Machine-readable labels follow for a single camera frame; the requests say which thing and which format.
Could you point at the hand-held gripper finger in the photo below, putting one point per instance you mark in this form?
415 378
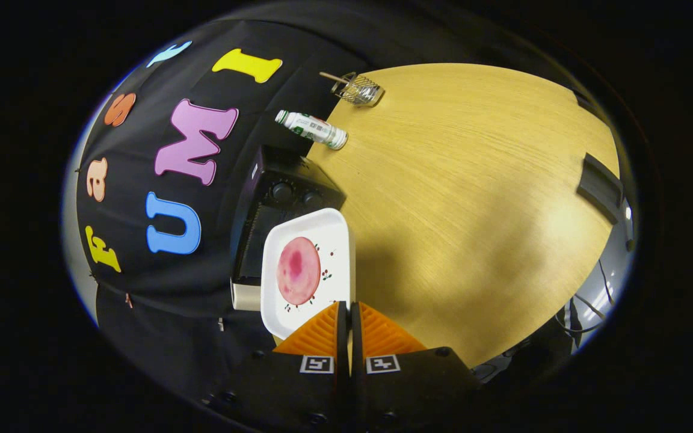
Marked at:
355 337
343 337

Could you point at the pink round ham slice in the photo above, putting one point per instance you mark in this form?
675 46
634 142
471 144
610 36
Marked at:
298 270

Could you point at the white rectangular food tray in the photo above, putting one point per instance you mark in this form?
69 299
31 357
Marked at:
334 240

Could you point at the black toaster oven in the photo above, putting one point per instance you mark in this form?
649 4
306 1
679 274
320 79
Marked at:
286 180

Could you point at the white bread toaster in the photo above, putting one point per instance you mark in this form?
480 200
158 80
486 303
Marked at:
245 296

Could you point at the white bottle with green label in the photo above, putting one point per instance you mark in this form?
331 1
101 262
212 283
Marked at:
313 128

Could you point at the small red clip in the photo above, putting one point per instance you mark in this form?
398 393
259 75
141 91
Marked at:
129 300

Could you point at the wooden stick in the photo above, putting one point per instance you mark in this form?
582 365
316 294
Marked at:
331 76

